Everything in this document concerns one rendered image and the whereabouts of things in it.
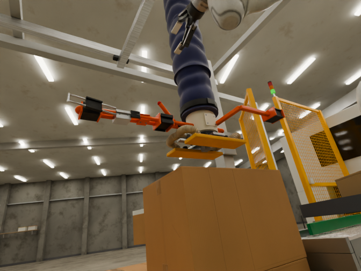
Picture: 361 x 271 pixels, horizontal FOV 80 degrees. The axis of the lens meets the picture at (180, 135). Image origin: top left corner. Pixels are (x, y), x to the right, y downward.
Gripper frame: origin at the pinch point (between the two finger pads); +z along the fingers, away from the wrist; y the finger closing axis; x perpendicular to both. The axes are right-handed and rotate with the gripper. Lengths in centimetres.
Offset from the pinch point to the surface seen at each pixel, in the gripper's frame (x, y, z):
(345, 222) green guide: 193, 98, 46
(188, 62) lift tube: 17.6, -5.7, 14.7
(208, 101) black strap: 23.2, 23.8, 10.8
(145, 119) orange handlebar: -11.1, 35.7, 18.7
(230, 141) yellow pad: 31, 47, 9
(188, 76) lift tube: 16.8, 3.6, 16.5
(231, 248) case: 12, 93, 3
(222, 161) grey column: 128, 17, 122
